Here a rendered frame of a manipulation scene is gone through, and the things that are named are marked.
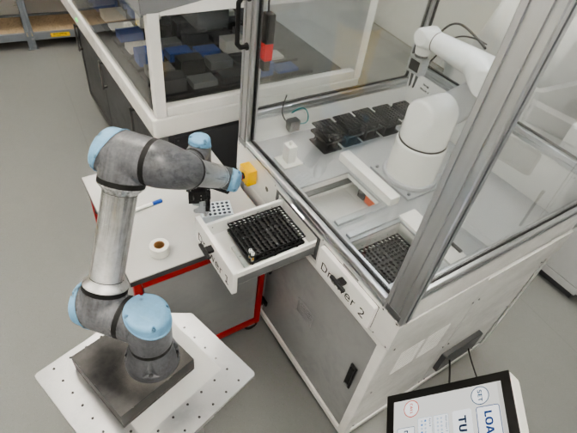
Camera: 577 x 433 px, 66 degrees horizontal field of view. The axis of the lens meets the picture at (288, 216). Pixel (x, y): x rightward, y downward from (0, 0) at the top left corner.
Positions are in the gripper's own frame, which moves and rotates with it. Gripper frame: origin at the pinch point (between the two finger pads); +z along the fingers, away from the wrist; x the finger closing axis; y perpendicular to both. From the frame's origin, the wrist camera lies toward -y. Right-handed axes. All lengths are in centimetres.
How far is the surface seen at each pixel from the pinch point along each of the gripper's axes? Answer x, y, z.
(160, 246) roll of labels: 11.0, 19.1, 4.2
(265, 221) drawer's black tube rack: 17.6, -18.4, -8.9
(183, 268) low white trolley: 18.4, 12.0, 9.6
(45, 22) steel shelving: -357, 96, 68
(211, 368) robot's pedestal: 62, 9, 5
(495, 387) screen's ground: 101, -45, -36
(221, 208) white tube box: -2.6, -6.1, 1.4
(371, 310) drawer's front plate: 62, -40, -10
